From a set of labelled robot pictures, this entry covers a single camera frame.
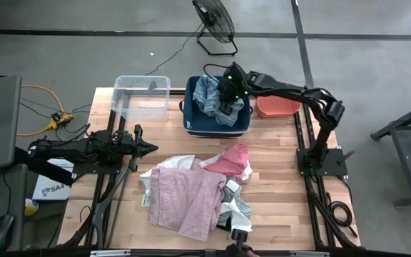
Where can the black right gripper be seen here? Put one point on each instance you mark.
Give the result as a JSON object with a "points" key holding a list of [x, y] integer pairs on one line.
{"points": [[232, 91]]}

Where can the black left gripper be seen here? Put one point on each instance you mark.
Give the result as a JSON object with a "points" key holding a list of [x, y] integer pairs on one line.
{"points": [[125, 146]]}

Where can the blue striped cloth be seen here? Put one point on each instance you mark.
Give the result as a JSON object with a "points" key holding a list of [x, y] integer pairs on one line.
{"points": [[205, 96]]}

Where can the dark pink cloth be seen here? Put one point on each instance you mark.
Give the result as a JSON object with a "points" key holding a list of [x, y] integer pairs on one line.
{"points": [[230, 160]]}

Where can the large light pink cloth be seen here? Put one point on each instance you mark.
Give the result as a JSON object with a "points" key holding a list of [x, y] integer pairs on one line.
{"points": [[184, 200]]}

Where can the grey-green knit cloth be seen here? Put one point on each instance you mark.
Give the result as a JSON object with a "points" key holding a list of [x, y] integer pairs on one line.
{"points": [[232, 200]]}

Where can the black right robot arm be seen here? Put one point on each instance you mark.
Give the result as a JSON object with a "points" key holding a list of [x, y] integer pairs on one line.
{"points": [[298, 93]]}

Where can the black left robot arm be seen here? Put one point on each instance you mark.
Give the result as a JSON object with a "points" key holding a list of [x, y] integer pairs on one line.
{"points": [[66, 148]]}

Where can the clear plastic bin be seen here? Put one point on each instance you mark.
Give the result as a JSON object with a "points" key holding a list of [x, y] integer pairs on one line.
{"points": [[137, 103]]}

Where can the orange plastic bin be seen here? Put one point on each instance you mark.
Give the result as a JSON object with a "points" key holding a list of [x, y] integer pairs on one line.
{"points": [[280, 107]]}

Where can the black floor fan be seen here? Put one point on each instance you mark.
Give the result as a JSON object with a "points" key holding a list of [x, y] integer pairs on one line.
{"points": [[214, 18]]}

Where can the black power plug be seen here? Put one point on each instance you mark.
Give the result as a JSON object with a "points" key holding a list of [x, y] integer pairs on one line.
{"points": [[56, 116]]}

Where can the white cardboard box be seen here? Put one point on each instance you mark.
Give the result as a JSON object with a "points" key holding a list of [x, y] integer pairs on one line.
{"points": [[54, 183]]}

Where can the yellow ball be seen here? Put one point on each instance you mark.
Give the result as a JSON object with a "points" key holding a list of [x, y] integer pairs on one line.
{"points": [[30, 207]]}

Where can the dark grey desk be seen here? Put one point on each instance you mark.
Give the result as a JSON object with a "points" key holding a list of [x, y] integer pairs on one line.
{"points": [[13, 192]]}

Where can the black computer mouse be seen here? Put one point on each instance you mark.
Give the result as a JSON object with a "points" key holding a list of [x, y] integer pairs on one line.
{"points": [[2, 232]]}

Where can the black aluminium table frame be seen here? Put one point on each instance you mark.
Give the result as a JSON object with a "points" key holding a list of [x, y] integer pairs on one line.
{"points": [[100, 214], [312, 192]]}

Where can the silver metal bracket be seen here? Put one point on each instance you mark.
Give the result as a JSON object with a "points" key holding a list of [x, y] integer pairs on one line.
{"points": [[110, 253], [309, 254]]}

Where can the black metal stand frame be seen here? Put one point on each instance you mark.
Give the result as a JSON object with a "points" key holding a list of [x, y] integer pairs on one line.
{"points": [[410, 164]]}

